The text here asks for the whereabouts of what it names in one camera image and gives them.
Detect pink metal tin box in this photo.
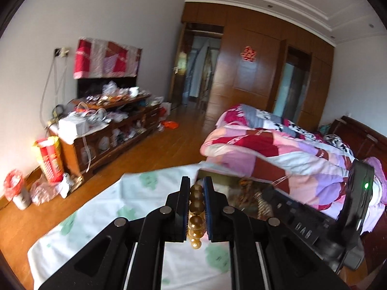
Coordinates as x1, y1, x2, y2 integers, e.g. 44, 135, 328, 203
196, 169, 274, 220

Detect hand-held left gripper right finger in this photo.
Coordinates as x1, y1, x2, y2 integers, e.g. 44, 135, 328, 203
202, 176, 348, 290

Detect wooden television cabinet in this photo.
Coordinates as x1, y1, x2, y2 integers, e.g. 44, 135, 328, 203
48, 93, 165, 176

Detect red yellow gift boxes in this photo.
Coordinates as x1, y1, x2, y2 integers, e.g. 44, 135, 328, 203
33, 136, 65, 183

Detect pink patchwork quilt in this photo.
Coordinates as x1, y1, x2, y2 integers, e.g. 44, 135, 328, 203
200, 103, 387, 234

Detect grey wall cables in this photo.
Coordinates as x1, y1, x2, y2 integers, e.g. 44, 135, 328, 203
40, 56, 69, 128

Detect white green flower bed sheet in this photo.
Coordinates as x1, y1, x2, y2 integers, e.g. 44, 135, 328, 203
27, 163, 237, 290

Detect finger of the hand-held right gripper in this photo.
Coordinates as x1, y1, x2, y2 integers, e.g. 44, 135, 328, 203
262, 186, 338, 231

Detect black television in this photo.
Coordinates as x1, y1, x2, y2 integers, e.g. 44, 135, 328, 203
77, 77, 137, 99

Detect wooden bed headboard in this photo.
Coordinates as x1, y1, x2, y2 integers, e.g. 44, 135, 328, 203
328, 115, 387, 170

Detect wooden door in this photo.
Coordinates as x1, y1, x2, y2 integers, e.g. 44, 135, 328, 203
170, 24, 190, 107

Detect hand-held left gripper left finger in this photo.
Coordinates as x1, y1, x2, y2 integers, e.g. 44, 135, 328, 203
38, 176, 192, 290

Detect clear plastic bags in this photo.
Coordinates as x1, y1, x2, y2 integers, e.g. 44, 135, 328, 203
30, 172, 78, 206

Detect purple pillow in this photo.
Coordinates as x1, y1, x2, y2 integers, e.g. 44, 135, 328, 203
364, 156, 387, 206

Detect black white patterned blanket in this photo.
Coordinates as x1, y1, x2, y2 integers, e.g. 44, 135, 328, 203
282, 120, 355, 156

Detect yellow amber bead necklace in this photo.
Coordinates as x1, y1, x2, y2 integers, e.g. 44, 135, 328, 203
186, 184, 207, 251

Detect wooden wardrobe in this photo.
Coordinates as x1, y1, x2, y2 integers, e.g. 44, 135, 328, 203
169, 1, 335, 131

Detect white bucket red plastic bag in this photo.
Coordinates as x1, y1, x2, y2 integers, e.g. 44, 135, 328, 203
4, 169, 31, 211

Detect red knot decoration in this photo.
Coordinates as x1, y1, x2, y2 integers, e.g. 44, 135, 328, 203
240, 46, 258, 63

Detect white box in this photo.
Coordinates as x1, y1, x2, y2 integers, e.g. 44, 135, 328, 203
58, 115, 89, 137

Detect red patchwork cover cloth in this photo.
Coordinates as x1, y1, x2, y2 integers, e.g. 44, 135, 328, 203
73, 37, 143, 80

